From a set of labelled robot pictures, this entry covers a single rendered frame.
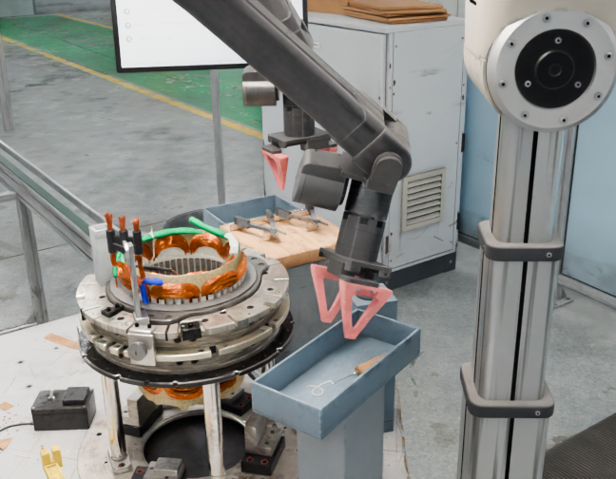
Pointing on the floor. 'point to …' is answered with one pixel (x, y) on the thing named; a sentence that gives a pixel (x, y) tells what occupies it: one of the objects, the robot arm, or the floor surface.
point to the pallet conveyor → (21, 192)
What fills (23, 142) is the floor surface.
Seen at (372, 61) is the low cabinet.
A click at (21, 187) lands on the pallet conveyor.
